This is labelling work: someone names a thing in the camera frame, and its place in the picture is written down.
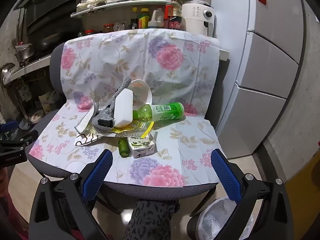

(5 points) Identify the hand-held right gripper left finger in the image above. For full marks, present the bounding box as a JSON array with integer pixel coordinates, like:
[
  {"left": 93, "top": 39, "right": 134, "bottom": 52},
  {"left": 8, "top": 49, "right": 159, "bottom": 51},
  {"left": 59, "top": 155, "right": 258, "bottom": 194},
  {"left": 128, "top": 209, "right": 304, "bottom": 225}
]
[{"left": 29, "top": 149, "right": 113, "bottom": 240}]

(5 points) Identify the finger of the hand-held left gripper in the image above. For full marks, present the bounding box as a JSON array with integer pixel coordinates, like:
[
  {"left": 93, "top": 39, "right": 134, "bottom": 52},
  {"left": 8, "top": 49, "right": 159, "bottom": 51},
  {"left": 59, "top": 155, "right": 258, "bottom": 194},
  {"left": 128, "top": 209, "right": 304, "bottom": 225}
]
[
  {"left": 0, "top": 120, "right": 39, "bottom": 151},
  {"left": 0, "top": 150, "right": 28, "bottom": 166}
]

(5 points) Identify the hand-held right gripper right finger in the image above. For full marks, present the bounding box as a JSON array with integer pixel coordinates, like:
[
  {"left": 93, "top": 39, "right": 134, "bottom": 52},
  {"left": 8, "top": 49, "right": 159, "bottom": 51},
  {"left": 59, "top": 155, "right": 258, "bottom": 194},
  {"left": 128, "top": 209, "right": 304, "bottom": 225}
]
[{"left": 211, "top": 148, "right": 294, "bottom": 240}]

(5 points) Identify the black bin with white bag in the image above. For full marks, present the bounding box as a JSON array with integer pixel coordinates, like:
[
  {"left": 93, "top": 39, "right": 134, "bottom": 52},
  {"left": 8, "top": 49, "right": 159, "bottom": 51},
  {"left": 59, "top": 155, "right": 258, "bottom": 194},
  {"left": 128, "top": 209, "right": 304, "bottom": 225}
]
[{"left": 186, "top": 196, "right": 251, "bottom": 240}]

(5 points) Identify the yellow clear plastic wrapper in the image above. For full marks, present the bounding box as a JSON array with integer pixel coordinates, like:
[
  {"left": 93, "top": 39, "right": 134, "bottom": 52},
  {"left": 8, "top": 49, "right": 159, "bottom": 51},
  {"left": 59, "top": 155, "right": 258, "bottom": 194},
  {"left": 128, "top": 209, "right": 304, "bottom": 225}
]
[{"left": 85, "top": 119, "right": 153, "bottom": 141}]

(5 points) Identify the white plastic bowl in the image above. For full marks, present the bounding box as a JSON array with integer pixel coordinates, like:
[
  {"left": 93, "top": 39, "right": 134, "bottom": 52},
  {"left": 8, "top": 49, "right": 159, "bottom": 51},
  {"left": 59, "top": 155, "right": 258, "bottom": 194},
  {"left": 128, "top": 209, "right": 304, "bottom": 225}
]
[{"left": 127, "top": 79, "right": 153, "bottom": 111}]

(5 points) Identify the green cucumber piece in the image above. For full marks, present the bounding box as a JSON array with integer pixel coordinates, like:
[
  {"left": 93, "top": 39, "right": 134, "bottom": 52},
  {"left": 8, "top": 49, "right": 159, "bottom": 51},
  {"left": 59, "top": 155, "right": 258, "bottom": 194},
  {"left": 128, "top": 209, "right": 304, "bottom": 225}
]
[{"left": 118, "top": 138, "right": 129, "bottom": 158}]

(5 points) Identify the white paper black print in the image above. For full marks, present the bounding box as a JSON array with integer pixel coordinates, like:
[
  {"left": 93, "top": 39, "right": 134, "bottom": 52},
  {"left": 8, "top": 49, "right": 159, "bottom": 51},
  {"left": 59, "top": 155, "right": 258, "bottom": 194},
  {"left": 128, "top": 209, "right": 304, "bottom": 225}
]
[{"left": 74, "top": 132, "right": 103, "bottom": 147}]

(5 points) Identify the grey office chair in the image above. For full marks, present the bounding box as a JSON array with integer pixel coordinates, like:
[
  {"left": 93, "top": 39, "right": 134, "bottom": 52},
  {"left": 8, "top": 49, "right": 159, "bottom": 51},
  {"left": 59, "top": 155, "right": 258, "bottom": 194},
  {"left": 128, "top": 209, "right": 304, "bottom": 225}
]
[{"left": 26, "top": 42, "right": 221, "bottom": 221}]

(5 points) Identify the white green drink carton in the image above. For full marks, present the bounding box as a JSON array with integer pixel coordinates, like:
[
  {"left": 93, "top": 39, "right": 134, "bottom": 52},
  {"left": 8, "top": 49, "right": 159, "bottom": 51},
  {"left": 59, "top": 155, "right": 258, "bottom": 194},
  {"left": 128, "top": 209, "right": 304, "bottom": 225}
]
[{"left": 127, "top": 131, "right": 158, "bottom": 159}]

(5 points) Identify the white cardboard piece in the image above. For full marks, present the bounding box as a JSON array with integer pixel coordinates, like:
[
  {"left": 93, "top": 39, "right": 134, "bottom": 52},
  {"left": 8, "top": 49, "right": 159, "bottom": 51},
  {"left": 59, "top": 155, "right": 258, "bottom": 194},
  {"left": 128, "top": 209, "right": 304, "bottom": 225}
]
[{"left": 74, "top": 104, "right": 95, "bottom": 134}]

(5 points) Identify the grey knitted cloth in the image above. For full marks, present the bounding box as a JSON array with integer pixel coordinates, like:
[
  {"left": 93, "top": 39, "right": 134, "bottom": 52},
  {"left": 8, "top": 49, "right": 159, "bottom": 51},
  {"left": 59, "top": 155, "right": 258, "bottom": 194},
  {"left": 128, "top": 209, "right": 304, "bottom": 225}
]
[{"left": 91, "top": 74, "right": 133, "bottom": 134}]

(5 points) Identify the person's leopard print leg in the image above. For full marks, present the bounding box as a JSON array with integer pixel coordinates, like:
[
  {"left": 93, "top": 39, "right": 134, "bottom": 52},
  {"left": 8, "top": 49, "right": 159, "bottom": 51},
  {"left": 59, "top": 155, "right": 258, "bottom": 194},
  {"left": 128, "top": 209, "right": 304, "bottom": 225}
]
[{"left": 123, "top": 199, "right": 181, "bottom": 240}]

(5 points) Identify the white foam block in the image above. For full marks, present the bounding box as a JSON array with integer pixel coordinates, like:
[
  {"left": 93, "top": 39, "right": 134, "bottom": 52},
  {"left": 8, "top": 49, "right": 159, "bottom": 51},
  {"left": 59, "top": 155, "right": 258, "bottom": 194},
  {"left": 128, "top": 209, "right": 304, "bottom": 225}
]
[{"left": 113, "top": 88, "right": 134, "bottom": 128}]

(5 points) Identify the yellow board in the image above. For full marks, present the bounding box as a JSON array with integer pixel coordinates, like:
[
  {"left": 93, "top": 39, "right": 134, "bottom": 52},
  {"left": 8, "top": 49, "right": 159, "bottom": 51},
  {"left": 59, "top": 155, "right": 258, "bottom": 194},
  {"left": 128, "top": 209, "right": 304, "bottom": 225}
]
[{"left": 284, "top": 159, "right": 320, "bottom": 232}]

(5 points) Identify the green plastic bottle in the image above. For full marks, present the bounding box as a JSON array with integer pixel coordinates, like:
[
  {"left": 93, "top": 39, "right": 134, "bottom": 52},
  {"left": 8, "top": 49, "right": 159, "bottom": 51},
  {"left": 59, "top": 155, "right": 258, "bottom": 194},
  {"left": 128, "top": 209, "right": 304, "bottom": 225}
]
[{"left": 132, "top": 102, "right": 185, "bottom": 121}]

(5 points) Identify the steel pot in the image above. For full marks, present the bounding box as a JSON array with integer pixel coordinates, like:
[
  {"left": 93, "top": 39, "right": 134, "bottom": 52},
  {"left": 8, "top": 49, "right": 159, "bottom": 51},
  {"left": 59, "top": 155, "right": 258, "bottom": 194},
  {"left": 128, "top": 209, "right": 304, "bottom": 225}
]
[{"left": 14, "top": 42, "right": 35, "bottom": 63}]

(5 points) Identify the black wok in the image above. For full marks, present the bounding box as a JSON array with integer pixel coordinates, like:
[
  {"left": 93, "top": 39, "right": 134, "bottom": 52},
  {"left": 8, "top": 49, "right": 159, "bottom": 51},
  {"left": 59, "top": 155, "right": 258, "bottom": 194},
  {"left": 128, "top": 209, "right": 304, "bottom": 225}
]
[{"left": 37, "top": 32, "right": 66, "bottom": 51}]

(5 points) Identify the floral cloth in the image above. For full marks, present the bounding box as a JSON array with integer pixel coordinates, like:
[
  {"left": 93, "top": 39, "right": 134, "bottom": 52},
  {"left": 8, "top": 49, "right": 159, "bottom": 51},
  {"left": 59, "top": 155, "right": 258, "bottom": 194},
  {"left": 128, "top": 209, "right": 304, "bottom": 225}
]
[{"left": 28, "top": 28, "right": 221, "bottom": 188}]

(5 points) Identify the silver refrigerator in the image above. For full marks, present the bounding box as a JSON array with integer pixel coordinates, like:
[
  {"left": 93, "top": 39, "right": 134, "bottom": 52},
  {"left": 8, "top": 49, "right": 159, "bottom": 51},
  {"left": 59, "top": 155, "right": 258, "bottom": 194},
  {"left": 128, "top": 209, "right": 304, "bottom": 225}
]
[{"left": 212, "top": 0, "right": 308, "bottom": 158}]

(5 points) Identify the black range hood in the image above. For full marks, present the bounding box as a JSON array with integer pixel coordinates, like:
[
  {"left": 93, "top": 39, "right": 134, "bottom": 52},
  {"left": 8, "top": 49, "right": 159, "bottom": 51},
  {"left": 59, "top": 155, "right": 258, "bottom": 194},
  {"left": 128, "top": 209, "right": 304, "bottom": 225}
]
[{"left": 12, "top": 0, "right": 83, "bottom": 36}]

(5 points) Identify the dark bottle yellow cap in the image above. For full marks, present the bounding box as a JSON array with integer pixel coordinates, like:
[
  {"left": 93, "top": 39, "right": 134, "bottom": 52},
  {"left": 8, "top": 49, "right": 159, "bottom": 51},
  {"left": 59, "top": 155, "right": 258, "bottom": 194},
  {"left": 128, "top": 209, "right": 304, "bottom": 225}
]
[{"left": 130, "top": 7, "right": 139, "bottom": 30}]

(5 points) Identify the white corner shelf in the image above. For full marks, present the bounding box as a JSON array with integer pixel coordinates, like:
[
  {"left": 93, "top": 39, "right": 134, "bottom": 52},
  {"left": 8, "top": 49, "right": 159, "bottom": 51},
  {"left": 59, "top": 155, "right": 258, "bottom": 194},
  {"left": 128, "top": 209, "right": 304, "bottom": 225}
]
[{"left": 70, "top": 0, "right": 173, "bottom": 18}]

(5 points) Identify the white kitchen appliance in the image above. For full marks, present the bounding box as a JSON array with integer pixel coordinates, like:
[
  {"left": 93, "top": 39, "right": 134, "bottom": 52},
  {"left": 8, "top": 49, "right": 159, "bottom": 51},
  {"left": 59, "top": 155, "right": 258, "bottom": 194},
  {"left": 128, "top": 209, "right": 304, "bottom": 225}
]
[{"left": 181, "top": 0, "right": 215, "bottom": 38}]

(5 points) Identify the green yellow bottle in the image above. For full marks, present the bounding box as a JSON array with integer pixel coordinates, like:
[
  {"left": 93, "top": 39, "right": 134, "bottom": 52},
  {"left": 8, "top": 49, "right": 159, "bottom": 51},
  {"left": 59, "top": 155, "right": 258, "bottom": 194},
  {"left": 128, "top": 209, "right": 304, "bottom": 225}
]
[{"left": 138, "top": 8, "right": 150, "bottom": 29}]

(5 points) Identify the large dark sauce bottle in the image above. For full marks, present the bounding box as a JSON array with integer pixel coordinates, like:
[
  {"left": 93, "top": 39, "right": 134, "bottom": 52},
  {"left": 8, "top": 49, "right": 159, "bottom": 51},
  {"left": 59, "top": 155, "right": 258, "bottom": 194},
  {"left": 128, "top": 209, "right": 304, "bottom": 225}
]
[{"left": 163, "top": 0, "right": 183, "bottom": 31}]

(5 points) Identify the white plastic jug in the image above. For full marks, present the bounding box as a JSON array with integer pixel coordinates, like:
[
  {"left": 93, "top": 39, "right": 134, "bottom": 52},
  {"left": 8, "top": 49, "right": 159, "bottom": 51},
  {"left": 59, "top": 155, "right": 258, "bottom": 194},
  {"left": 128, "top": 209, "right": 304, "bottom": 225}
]
[{"left": 148, "top": 8, "right": 164, "bottom": 29}]

